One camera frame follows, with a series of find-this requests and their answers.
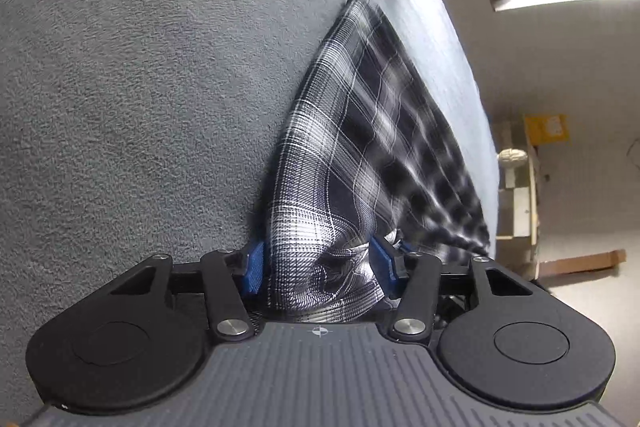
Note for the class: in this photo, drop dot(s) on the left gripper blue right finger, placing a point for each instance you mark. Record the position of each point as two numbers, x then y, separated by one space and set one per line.
389 264

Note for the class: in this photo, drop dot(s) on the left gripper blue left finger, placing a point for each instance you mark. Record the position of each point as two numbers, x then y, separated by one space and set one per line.
253 257

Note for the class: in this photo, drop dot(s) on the black white plaid pants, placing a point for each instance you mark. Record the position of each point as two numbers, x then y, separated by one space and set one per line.
364 151

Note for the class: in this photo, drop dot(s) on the light wooden desk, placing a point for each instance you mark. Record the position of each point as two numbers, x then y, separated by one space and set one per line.
518 221

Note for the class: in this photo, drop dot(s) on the white pinecone ornament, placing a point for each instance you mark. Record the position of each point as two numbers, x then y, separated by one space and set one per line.
512 158

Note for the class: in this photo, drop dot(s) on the wooden plank on floor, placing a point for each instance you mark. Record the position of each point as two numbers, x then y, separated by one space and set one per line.
581 264

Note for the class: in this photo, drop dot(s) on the yellow box on desk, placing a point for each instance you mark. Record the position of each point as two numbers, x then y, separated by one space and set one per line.
546 129

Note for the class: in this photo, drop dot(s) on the grey bed blanket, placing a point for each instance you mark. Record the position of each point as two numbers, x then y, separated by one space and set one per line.
139 127

